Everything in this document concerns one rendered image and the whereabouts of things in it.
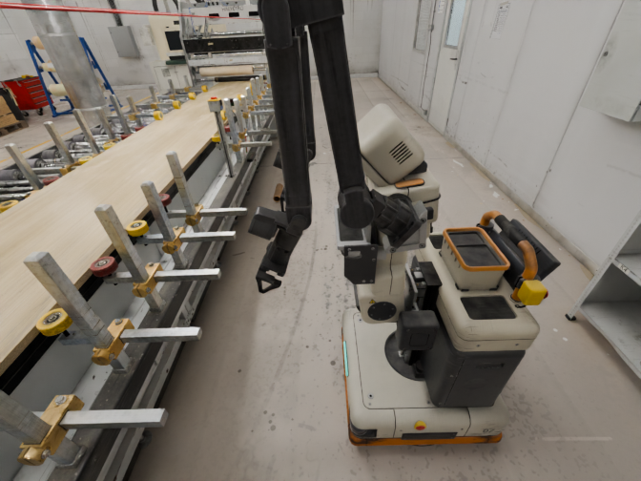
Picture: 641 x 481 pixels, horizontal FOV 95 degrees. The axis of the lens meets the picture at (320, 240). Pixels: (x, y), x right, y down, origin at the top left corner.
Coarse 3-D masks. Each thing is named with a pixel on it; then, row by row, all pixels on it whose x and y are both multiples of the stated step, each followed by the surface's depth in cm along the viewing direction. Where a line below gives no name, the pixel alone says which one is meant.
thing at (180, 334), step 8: (152, 328) 93; (160, 328) 93; (168, 328) 93; (176, 328) 92; (184, 328) 92; (192, 328) 92; (64, 336) 92; (72, 336) 92; (80, 336) 92; (120, 336) 91; (128, 336) 91; (136, 336) 91; (144, 336) 91; (152, 336) 91; (160, 336) 90; (168, 336) 90; (176, 336) 91; (184, 336) 91; (192, 336) 91; (200, 336) 93; (64, 344) 92; (72, 344) 92; (80, 344) 93; (88, 344) 93
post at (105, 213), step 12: (108, 204) 90; (96, 216) 89; (108, 216) 89; (108, 228) 92; (120, 228) 94; (120, 240) 94; (120, 252) 97; (132, 252) 99; (132, 264) 101; (132, 276) 104; (144, 276) 105; (156, 300) 112
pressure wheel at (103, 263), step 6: (102, 258) 110; (108, 258) 110; (96, 264) 107; (102, 264) 107; (108, 264) 106; (114, 264) 108; (96, 270) 104; (102, 270) 105; (108, 270) 106; (114, 270) 108; (96, 276) 106; (102, 276) 106
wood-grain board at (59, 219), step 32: (224, 96) 358; (160, 128) 255; (192, 128) 250; (96, 160) 196; (128, 160) 194; (160, 160) 191; (192, 160) 193; (64, 192) 159; (96, 192) 157; (128, 192) 155; (160, 192) 155; (0, 224) 134; (32, 224) 133; (64, 224) 132; (96, 224) 130; (128, 224) 129; (0, 256) 115; (64, 256) 113; (96, 256) 112; (0, 288) 100; (32, 288) 99; (0, 320) 88; (32, 320) 88; (0, 352) 79
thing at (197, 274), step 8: (120, 272) 112; (128, 272) 112; (160, 272) 111; (168, 272) 111; (176, 272) 111; (184, 272) 110; (192, 272) 110; (200, 272) 110; (208, 272) 110; (216, 272) 110; (104, 280) 110; (112, 280) 110; (120, 280) 111; (128, 280) 111; (160, 280) 111; (168, 280) 111; (176, 280) 111; (184, 280) 111; (192, 280) 111; (200, 280) 111; (208, 280) 111
